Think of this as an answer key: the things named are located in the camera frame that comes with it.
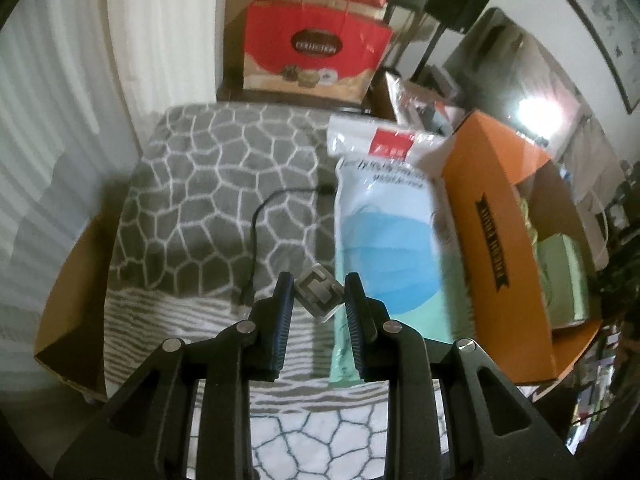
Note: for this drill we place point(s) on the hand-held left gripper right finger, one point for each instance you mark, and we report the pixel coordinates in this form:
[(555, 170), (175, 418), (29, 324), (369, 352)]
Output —
[(356, 320)]

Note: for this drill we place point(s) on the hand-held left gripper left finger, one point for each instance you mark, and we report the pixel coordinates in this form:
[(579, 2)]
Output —
[(282, 320)]

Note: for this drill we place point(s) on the small white square adapter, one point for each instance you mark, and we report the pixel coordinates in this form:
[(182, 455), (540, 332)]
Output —
[(317, 292)]

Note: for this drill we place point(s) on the orange cardboard box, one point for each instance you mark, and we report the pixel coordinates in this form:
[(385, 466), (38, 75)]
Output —
[(480, 170)]

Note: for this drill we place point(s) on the clear packet of blue masks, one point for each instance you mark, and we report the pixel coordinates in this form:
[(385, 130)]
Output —
[(385, 240)]

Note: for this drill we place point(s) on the grey white patterned blanket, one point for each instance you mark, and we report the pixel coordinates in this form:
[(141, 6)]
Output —
[(200, 170)]

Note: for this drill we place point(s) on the white packet with red label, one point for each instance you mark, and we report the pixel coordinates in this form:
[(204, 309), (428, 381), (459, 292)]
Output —
[(350, 135)]

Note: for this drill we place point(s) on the green tissue pack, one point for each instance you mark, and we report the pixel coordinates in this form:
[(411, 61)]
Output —
[(562, 280)]

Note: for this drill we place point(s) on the brown cardboard box with clutter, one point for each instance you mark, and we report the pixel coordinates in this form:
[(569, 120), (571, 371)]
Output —
[(395, 90)]

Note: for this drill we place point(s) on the white curtain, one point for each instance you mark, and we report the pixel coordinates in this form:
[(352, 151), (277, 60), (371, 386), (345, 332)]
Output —
[(50, 110)]

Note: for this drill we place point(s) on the framed wall picture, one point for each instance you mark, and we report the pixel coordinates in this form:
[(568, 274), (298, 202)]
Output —
[(600, 10)]

